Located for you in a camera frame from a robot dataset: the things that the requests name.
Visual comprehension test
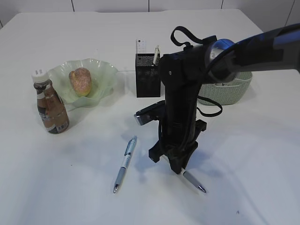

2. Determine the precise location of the black pen holder box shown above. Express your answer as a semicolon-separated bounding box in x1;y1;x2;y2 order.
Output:
135;53;161;98

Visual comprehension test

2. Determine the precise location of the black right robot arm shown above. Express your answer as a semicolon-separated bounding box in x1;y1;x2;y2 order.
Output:
149;24;300;174

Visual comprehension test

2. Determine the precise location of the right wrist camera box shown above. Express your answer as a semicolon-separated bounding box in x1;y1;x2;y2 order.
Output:
134;100;165;126

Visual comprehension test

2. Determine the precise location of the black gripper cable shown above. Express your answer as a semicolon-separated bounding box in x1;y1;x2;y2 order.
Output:
170;26;223;118

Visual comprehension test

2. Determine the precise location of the brown coffee bottle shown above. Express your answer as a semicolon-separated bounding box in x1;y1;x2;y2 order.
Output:
31;69;69;134

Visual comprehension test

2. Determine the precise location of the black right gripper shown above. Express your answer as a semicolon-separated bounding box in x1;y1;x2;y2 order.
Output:
149;52;206;174

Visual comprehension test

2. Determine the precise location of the green wavy glass plate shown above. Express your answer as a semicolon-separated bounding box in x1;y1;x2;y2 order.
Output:
48;58;118;107

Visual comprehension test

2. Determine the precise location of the green plastic woven basket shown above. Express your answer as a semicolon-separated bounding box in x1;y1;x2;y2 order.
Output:
199;72;253;105

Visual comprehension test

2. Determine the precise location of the grey white ballpoint pen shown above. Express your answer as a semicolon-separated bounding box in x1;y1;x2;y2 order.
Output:
161;156;207;194

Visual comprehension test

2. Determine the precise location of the clear plastic ruler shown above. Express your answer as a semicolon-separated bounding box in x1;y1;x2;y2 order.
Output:
135;39;147;54

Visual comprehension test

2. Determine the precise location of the beige ballpoint pen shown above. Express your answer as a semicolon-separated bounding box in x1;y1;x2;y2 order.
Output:
152;45;160;66

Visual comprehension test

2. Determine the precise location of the blue white ballpoint pen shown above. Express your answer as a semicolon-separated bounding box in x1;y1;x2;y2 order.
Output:
113;136;137;194

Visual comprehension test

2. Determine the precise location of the brown bread roll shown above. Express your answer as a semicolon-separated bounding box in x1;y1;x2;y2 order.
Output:
68;67;92;97

